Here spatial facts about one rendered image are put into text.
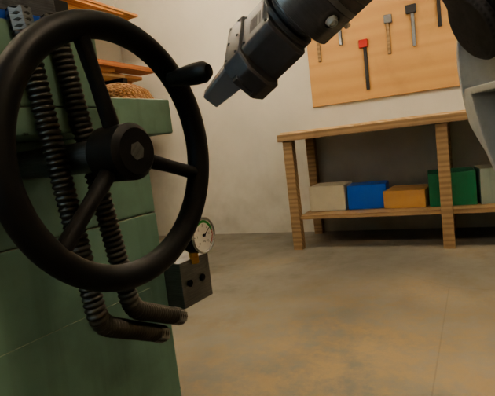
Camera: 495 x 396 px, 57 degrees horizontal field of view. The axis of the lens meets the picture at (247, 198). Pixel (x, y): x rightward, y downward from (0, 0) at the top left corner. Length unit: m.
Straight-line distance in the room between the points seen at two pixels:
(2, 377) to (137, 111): 0.42
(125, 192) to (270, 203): 3.39
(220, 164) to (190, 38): 1.19
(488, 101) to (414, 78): 2.96
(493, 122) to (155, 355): 0.65
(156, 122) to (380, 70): 3.08
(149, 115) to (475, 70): 0.53
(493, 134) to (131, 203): 0.57
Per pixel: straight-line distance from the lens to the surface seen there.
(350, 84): 3.81
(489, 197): 3.31
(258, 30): 0.47
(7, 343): 0.65
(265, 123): 4.04
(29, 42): 0.45
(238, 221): 4.26
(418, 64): 3.75
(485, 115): 0.79
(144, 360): 0.80
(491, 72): 0.83
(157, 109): 0.81
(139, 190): 0.76
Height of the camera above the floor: 0.80
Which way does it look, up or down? 6 degrees down
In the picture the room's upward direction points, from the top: 7 degrees counter-clockwise
